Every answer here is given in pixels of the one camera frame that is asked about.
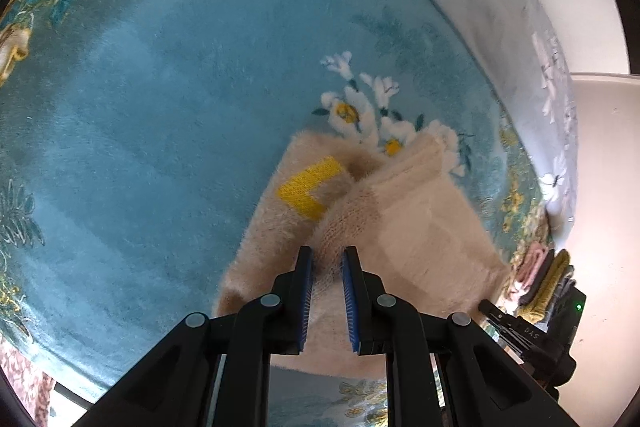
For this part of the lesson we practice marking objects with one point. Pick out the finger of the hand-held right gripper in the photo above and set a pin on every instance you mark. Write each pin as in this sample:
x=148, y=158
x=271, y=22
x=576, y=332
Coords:
x=505, y=319

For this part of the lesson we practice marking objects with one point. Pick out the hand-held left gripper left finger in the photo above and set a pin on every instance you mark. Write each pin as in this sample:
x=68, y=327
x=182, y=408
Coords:
x=306, y=302

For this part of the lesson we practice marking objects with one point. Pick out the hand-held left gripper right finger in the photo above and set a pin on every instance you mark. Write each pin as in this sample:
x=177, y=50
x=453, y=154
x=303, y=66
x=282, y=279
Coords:
x=350, y=302

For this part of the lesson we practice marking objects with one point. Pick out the beige fuzzy sweater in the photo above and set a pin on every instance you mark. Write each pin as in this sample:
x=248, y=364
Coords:
x=425, y=232

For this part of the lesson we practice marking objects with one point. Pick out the stack of folded clothes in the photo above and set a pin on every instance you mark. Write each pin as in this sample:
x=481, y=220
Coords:
x=549, y=289

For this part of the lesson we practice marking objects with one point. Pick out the dark grey folded cloth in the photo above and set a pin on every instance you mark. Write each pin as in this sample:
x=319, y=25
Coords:
x=542, y=274

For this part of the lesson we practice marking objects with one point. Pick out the pink folded cloth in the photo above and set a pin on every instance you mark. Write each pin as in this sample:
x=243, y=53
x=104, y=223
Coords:
x=531, y=263

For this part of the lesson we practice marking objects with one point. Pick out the teal floral blanket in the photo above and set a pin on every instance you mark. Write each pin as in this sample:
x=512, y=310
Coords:
x=175, y=107

